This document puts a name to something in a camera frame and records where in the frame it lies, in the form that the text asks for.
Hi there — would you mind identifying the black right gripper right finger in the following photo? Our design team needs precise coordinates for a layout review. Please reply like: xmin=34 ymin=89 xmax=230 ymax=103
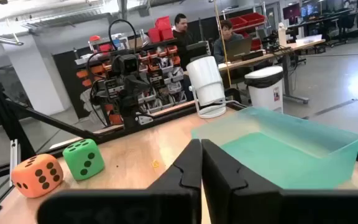
xmin=201 ymin=139 xmax=358 ymax=224

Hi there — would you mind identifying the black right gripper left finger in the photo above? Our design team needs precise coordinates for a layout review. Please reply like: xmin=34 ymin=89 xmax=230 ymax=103
xmin=37 ymin=138 xmax=203 ymax=224

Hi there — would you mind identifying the large green foam die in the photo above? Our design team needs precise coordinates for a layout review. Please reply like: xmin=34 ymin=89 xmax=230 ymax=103
xmin=62 ymin=138 xmax=106 ymax=181

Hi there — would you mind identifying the large orange foam die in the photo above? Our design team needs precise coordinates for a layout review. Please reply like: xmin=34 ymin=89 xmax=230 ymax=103
xmin=10 ymin=153 xmax=64 ymax=199

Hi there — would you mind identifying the parts organizer rack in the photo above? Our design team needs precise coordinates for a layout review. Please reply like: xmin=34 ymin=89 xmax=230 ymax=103
xmin=75 ymin=43 xmax=188 ymax=125

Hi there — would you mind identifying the teal translucent plastic bin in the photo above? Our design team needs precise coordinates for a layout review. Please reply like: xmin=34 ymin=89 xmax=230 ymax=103
xmin=190 ymin=106 xmax=358 ymax=190

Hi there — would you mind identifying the red plastic storage bin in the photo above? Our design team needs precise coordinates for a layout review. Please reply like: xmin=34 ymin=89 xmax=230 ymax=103
xmin=155 ymin=15 xmax=172 ymax=30
xmin=228 ymin=17 xmax=248 ymax=30
xmin=160 ymin=27 xmax=175 ymax=42
xmin=147 ymin=27 xmax=162 ymax=44
xmin=240 ymin=12 xmax=265 ymax=26

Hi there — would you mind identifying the person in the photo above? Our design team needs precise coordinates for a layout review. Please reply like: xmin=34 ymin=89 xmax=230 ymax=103
xmin=213 ymin=19 xmax=245 ymax=65
xmin=172 ymin=13 xmax=196 ymax=71

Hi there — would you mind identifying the white cylindrical lamp on stand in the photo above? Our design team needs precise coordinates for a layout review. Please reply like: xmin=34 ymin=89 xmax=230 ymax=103
xmin=186 ymin=55 xmax=228 ymax=119

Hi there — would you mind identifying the dark laptop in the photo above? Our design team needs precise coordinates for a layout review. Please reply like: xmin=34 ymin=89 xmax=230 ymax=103
xmin=225 ymin=37 xmax=254 ymax=62

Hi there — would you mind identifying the silver aluminium bar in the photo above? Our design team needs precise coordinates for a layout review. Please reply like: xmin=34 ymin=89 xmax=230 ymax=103
xmin=10 ymin=139 xmax=21 ymax=187

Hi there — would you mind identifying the white trash bin black bag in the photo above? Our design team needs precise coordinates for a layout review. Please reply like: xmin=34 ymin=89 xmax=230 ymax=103
xmin=244 ymin=65 xmax=284 ymax=113

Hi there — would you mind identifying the long wooden desk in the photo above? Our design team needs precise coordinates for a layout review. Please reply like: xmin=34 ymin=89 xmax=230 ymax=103
xmin=218 ymin=39 xmax=326 ymax=105

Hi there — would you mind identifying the white bottle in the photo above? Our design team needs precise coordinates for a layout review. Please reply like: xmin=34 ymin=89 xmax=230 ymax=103
xmin=277 ymin=22 xmax=288 ymax=47

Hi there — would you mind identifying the white tray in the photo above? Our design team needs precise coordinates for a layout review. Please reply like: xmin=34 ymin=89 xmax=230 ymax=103
xmin=295 ymin=34 xmax=323 ymax=47

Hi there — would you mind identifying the dark red monitor screen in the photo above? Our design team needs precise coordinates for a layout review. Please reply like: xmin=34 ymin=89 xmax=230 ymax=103
xmin=283 ymin=2 xmax=301 ymax=21

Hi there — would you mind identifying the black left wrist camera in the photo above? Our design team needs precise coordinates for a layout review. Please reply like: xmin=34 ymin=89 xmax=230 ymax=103
xmin=119 ymin=54 xmax=140 ymax=75

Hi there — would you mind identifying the silver mounting bracket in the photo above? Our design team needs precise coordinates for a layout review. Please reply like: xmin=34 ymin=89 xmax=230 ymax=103
xmin=137 ymin=114 xmax=154 ymax=126

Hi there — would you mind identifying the yellow cable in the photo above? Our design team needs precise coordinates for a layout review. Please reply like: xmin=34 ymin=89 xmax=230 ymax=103
xmin=213 ymin=0 xmax=232 ymax=88

